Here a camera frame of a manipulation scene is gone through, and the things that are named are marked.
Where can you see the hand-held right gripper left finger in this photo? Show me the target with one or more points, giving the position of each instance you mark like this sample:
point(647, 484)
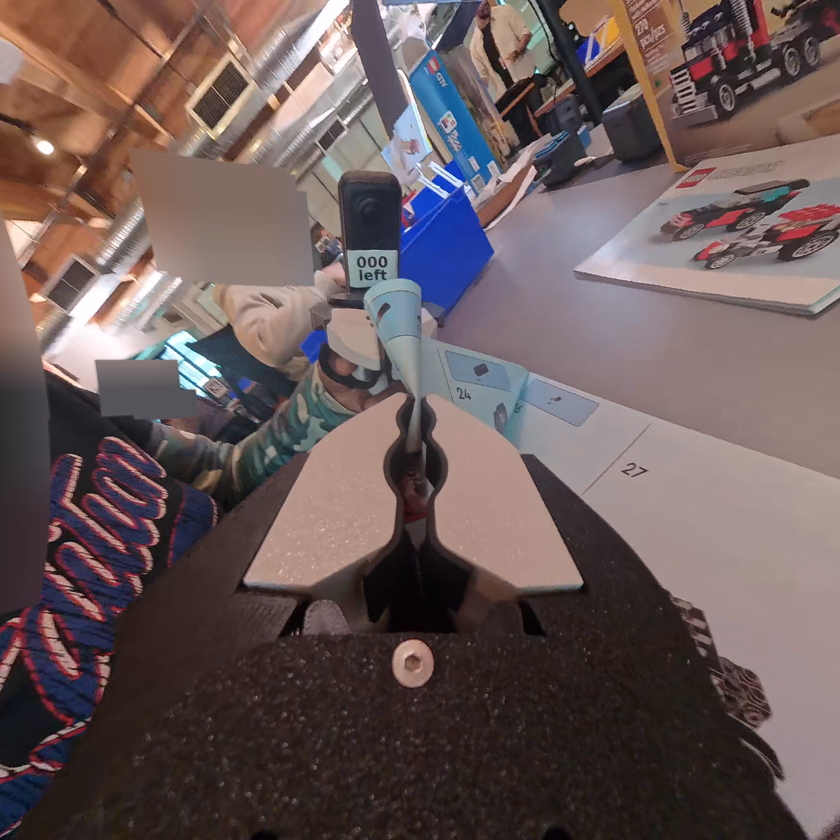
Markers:
point(328, 518)

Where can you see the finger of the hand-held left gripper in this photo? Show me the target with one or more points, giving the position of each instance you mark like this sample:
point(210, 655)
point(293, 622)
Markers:
point(428, 323)
point(354, 338)

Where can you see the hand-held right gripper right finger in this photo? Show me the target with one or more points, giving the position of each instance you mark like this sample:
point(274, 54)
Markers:
point(505, 518)

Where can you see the person's left forearm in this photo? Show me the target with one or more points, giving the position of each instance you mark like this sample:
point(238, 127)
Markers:
point(262, 439)

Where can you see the person's left hand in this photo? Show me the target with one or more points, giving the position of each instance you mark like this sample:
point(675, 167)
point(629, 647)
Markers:
point(348, 387)

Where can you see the large blue plastic bin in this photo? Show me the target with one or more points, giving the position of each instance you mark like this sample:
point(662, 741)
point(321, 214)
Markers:
point(446, 249)

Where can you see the booklet on white stand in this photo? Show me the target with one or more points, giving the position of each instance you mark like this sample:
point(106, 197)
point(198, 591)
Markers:
point(407, 148)

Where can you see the tall blue toy box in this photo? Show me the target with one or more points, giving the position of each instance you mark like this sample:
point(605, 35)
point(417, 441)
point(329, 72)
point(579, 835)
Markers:
point(459, 124)

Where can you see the black charger with blue top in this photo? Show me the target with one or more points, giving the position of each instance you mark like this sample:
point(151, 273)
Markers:
point(561, 157)

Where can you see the black light stand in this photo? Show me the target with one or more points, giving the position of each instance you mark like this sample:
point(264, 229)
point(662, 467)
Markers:
point(571, 59)

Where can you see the dark grey cube device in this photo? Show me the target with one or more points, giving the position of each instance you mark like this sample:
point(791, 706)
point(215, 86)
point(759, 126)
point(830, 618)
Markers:
point(630, 124)

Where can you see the car cover instruction booklet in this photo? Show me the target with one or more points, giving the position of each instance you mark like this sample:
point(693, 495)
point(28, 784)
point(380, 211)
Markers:
point(722, 262)

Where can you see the helicopter picture toy box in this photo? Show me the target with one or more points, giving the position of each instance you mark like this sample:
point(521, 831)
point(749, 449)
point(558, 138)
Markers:
point(754, 79)

